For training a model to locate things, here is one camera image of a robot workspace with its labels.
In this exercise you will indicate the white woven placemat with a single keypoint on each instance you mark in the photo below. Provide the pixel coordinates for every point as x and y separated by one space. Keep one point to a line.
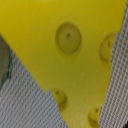
24 104

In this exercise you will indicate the yellow toy cheese wedge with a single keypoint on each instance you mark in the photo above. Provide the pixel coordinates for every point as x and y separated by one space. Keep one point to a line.
65 44

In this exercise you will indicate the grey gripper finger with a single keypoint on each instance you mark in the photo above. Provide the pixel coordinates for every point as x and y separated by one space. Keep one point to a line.
5 58

